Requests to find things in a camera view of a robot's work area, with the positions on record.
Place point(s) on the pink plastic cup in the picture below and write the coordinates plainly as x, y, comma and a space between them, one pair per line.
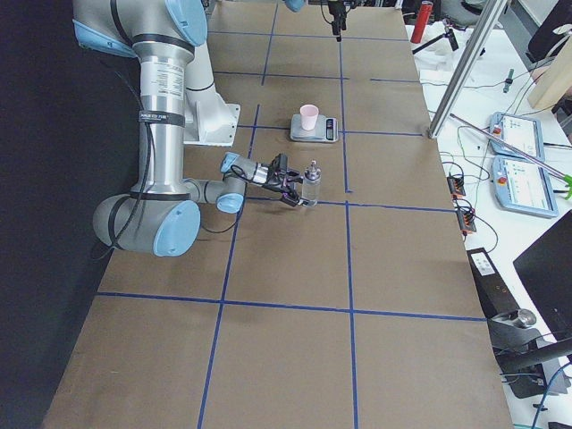
308, 116

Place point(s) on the black tripod tool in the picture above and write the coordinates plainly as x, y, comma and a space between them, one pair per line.
446, 41

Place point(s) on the aluminium frame post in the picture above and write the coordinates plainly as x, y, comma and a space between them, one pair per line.
488, 18

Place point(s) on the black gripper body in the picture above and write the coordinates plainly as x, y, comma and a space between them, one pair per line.
273, 180
336, 14

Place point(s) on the white digital kitchen scale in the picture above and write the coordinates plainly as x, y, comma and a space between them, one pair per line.
325, 130

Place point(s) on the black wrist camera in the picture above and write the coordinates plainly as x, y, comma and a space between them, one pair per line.
279, 165

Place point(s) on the red cylinder bottle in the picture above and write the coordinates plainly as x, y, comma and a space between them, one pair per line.
422, 18

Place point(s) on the white pedestal column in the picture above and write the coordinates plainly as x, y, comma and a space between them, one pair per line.
209, 120

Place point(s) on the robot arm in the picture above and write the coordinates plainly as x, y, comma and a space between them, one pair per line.
178, 106
297, 5

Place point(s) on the black monitor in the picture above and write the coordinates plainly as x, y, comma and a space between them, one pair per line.
544, 269

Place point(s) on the glass sauce bottle steel cap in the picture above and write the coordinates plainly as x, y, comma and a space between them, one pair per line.
311, 184

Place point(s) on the metal rod green tip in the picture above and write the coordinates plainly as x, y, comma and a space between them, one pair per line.
550, 170

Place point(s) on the upper blue teach pendant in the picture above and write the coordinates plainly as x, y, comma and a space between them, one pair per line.
519, 131

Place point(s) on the lower blue teach pendant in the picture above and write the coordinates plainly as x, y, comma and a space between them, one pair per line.
523, 187

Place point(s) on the blue teach pendant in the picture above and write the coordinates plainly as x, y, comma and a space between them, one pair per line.
519, 131
523, 187

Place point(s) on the black power box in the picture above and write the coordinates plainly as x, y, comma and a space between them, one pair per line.
494, 294

